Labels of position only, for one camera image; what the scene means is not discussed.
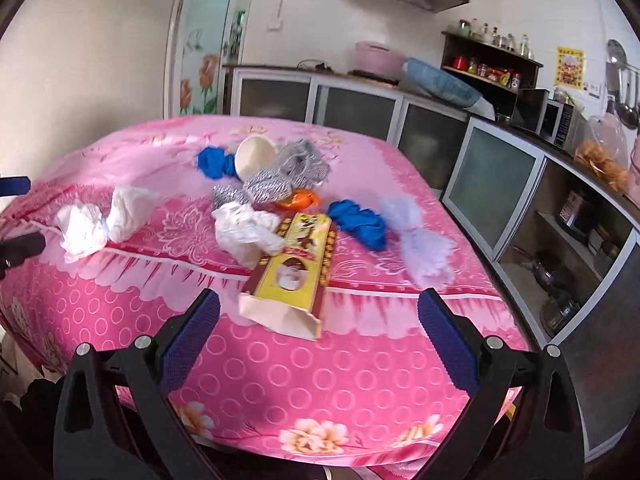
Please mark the orange peel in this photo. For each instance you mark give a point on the orange peel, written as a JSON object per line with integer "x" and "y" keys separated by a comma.
{"x": 297, "y": 200}

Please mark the white paper cup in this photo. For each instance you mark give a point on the white paper cup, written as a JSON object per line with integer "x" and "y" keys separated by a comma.
{"x": 252, "y": 160}

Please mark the pink pot with lid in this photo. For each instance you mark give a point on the pink pot with lid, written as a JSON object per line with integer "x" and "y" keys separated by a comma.
{"x": 377, "y": 60}

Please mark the silver microwave oven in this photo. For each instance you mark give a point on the silver microwave oven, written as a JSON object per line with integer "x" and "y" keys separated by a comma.
{"x": 545, "y": 117}

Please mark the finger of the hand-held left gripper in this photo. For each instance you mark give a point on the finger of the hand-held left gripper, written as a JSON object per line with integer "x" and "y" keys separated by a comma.
{"x": 14, "y": 186}
{"x": 20, "y": 250}

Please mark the small red pot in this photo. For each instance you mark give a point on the small red pot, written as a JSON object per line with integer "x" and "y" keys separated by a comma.
{"x": 459, "y": 63}

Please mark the dark wooden spice shelf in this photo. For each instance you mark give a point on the dark wooden spice shelf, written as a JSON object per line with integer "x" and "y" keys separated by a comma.
{"x": 530, "y": 72}

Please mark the row of seasoning bottles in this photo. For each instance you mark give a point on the row of seasoning bottles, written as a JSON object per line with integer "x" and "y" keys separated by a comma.
{"x": 492, "y": 37}

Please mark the yellow wall poster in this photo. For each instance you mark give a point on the yellow wall poster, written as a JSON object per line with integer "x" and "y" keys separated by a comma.
{"x": 569, "y": 67}

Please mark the pink floral blanket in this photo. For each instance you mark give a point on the pink floral blanket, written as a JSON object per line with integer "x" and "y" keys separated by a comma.
{"x": 300, "y": 385}

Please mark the lavender mesh cloth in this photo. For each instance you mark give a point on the lavender mesh cloth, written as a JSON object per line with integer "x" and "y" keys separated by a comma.
{"x": 420, "y": 250}

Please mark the glass lid pot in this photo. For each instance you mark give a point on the glass lid pot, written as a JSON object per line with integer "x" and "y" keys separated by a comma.
{"x": 560, "y": 315}

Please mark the steel pan in cabinet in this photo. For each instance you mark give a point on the steel pan in cabinet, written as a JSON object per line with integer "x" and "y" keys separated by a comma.
{"x": 550, "y": 267}

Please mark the row of sauce jars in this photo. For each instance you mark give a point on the row of sauce jars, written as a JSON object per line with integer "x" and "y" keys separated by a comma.
{"x": 495, "y": 74}

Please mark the flower print glass door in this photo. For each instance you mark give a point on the flower print glass door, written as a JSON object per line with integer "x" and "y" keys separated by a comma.
{"x": 200, "y": 50}

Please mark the pink thermos jug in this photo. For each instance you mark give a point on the pink thermos jug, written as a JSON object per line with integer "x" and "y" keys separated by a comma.
{"x": 635, "y": 167}

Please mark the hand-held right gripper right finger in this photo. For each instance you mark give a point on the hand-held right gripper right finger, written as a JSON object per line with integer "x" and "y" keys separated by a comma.
{"x": 447, "y": 345}

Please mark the blue plastic basin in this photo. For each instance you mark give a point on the blue plastic basin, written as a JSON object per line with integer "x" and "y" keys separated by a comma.
{"x": 440, "y": 82}

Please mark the white wall switch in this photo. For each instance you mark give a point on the white wall switch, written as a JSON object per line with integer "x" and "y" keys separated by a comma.
{"x": 594, "y": 90}

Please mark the plastic bag of fried food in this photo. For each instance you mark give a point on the plastic bag of fried food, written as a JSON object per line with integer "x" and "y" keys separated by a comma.
{"x": 600, "y": 157}

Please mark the yellow paper bag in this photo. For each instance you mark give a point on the yellow paper bag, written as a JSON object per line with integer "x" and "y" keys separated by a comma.
{"x": 290, "y": 285}

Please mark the kitchen counter cabinet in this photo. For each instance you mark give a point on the kitchen counter cabinet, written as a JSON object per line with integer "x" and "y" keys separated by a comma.
{"x": 495, "y": 195}

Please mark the white crumpled tissue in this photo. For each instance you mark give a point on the white crumpled tissue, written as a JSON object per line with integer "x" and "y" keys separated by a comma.
{"x": 80, "y": 232}
{"x": 130, "y": 212}

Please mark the black induction cooker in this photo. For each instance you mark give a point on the black induction cooker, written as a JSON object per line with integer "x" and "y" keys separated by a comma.
{"x": 372, "y": 77}

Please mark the hanging kitchen utensils rack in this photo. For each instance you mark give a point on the hanging kitchen utensils rack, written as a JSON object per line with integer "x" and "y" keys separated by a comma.
{"x": 620, "y": 85}

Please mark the white crumpled plastic bag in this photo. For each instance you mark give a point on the white crumpled plastic bag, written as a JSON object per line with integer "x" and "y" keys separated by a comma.
{"x": 242, "y": 230}

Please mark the blue crumpled cloth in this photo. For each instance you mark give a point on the blue crumpled cloth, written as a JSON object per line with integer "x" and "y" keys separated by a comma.
{"x": 212, "y": 162}
{"x": 360, "y": 222}

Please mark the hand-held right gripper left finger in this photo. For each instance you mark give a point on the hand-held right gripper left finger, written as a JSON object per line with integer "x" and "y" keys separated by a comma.
{"x": 192, "y": 342}

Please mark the silver crumpled mesh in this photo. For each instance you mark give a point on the silver crumpled mesh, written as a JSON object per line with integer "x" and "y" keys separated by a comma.
{"x": 227, "y": 196}
{"x": 305, "y": 162}
{"x": 267, "y": 187}

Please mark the white wall socket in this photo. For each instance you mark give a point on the white wall socket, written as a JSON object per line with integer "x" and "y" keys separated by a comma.
{"x": 274, "y": 25}

